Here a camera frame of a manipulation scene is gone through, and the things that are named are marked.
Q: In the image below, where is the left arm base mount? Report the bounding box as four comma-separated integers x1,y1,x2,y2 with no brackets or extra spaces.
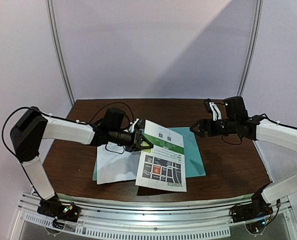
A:
37,194,81,230

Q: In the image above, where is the right aluminium wall post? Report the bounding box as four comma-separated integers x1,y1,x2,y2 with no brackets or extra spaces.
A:
236,0,264,97

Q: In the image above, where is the aluminium mounting rail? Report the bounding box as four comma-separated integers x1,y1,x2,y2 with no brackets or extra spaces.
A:
10,193,297,240

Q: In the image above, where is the aluminium wall post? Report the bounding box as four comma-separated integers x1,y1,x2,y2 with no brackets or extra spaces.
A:
236,0,264,97
45,0,76,107

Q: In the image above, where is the teal file folder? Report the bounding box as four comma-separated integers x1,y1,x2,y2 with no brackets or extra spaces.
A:
92,126,207,182

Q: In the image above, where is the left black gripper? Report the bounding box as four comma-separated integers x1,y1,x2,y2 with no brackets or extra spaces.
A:
109,128,154,153

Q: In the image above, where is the left aluminium wall post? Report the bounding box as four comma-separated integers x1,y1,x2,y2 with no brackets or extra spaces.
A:
45,0,76,107

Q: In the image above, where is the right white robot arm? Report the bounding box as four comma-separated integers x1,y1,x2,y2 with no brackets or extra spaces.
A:
189,96,297,218

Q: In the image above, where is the white printed paper sheet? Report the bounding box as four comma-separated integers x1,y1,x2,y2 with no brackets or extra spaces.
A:
92,143,141,185

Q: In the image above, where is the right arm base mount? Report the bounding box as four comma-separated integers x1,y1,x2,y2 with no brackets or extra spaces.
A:
229,194,281,226

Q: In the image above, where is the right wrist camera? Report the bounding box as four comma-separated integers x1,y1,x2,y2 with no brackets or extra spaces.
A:
204,98,222,121

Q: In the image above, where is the colourful printed leaflet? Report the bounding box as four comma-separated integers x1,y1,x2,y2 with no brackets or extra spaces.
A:
135,120,187,192

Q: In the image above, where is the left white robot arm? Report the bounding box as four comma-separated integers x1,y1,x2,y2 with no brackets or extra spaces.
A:
10,107,154,217

